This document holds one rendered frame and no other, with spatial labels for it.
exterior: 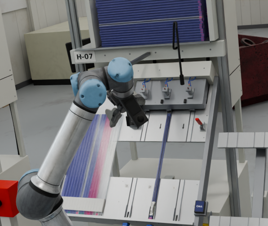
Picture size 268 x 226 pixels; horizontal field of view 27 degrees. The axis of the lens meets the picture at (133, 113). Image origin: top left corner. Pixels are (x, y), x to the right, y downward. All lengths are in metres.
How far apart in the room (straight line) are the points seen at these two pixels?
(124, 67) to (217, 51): 0.93
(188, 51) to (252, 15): 9.56
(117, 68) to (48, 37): 7.07
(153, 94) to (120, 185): 0.45
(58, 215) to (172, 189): 0.72
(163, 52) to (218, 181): 0.76
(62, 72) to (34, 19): 1.10
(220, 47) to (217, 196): 0.74
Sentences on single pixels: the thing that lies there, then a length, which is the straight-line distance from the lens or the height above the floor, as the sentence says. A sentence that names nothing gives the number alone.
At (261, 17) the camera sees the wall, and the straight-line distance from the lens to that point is 12.10.
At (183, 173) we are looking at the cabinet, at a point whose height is 0.62.
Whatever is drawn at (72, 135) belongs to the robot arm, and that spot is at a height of 1.33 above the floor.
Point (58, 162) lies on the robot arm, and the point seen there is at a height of 1.25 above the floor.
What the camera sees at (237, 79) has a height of 1.11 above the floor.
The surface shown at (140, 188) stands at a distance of 2.48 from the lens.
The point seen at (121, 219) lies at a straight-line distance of 2.43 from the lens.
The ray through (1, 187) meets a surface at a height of 0.78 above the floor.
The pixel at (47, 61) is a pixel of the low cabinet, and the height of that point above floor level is 0.38.
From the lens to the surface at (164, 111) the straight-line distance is 2.61.
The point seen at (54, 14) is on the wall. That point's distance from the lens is 10.00.
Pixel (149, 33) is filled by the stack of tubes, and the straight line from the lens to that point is 2.61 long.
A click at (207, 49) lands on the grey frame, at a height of 1.35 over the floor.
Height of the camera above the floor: 1.80
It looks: 16 degrees down
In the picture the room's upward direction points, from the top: 8 degrees counter-clockwise
